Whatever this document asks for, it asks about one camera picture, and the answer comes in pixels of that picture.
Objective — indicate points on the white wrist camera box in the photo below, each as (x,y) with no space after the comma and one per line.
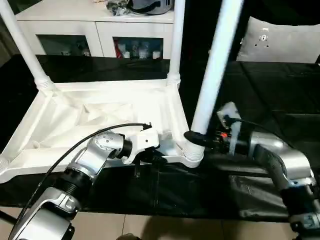
(230,114)
(142,140)

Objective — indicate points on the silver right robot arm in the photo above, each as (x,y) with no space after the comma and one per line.
(280,160)

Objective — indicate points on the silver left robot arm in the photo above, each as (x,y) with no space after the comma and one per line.
(75,175)

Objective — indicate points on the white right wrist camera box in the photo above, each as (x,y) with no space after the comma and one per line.
(230,114)

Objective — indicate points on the black cabinet with yellow label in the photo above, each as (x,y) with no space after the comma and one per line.
(200,30)

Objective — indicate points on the white plastic table leg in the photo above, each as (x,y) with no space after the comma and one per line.
(25,45)
(176,40)
(217,60)

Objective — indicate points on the white plastic table top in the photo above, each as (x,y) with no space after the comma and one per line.
(100,110)

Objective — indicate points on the white sideboard cabinet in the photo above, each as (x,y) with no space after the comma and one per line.
(90,27)

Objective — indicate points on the grey pillow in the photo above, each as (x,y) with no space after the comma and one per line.
(285,45)

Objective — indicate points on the colourful clutter bundle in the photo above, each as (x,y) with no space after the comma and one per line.
(117,6)

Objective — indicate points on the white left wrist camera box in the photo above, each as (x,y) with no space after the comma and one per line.
(142,140)

